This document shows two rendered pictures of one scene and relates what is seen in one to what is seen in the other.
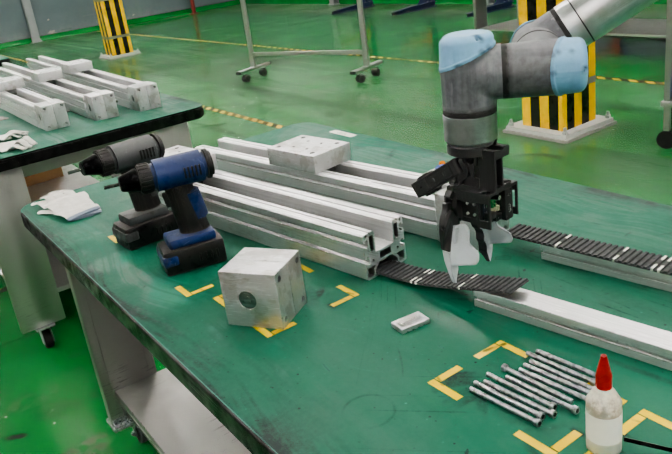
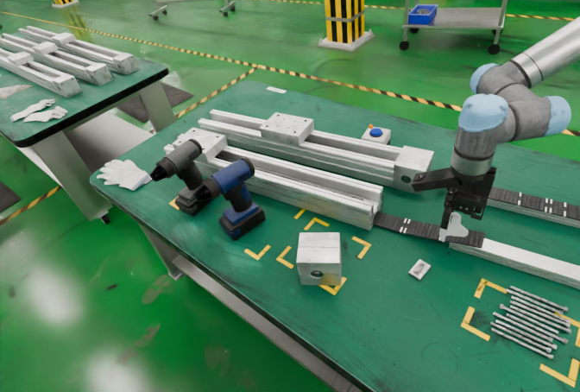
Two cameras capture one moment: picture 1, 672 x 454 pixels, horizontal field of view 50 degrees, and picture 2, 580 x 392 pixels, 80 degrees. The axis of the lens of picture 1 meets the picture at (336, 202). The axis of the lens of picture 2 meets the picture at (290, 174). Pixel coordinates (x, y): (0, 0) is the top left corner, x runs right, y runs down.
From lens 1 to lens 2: 0.64 m
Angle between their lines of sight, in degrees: 22
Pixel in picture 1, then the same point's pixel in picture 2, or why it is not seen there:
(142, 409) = (193, 271)
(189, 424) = not seen: hidden behind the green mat
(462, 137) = (474, 171)
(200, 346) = (293, 310)
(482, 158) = (482, 180)
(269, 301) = (333, 274)
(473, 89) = (491, 142)
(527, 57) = (532, 119)
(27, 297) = (87, 201)
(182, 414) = not seen: hidden behind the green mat
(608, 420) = not seen: outside the picture
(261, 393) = (361, 352)
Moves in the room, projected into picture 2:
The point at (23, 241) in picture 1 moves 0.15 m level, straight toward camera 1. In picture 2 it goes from (75, 172) to (83, 182)
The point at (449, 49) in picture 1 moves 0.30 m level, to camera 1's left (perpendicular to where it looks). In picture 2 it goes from (481, 118) to (326, 168)
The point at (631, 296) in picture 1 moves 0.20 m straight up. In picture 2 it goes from (534, 228) to (562, 169)
